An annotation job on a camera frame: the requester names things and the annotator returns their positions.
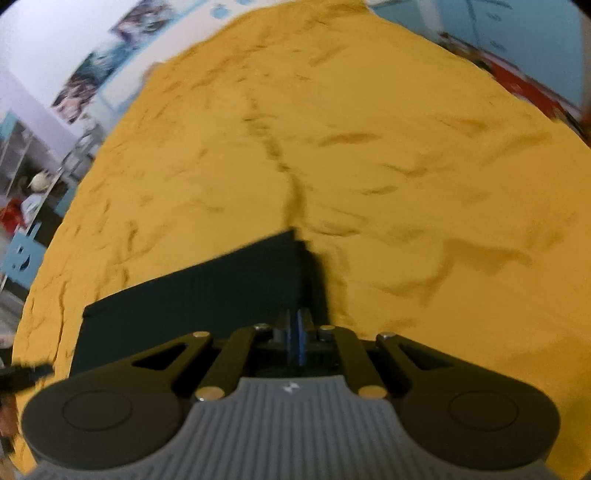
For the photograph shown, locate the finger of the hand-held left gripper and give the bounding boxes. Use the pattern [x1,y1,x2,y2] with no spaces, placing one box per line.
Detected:
[0,361,55,394]

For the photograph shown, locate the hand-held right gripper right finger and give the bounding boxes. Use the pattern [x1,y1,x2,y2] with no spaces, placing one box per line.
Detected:
[298,308,456,401]

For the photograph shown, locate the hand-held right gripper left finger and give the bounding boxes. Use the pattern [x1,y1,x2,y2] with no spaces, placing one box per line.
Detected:
[129,309,297,402]

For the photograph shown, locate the black pants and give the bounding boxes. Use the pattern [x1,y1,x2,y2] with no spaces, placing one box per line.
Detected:
[69,228,334,376]

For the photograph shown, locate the blue smiley chair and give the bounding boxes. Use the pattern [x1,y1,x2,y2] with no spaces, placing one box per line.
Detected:
[0,220,48,291]

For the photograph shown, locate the red bag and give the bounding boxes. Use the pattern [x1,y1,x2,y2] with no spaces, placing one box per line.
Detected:
[0,196,29,232]

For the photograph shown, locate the desk with blue drawer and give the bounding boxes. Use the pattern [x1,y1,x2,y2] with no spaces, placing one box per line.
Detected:
[0,182,77,296]

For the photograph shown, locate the yellow quilt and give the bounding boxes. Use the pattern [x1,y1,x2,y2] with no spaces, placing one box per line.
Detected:
[11,0,591,472]

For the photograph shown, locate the white ball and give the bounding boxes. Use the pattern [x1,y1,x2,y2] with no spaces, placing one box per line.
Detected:
[30,170,55,193]

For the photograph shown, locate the white shelf unit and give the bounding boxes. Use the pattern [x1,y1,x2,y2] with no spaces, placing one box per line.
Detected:
[0,108,62,204]

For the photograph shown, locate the white and blue headboard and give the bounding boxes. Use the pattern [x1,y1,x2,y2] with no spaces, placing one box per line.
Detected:
[95,0,259,115]

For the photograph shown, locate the red item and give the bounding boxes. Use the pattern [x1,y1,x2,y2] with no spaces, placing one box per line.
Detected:
[480,53,585,138]

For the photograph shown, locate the blue wardrobe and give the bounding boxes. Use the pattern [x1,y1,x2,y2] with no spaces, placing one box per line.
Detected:
[369,0,591,114]

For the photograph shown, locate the anime wall poster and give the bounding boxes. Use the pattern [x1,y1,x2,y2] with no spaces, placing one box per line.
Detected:
[52,78,97,124]
[78,41,122,86]
[110,0,172,43]

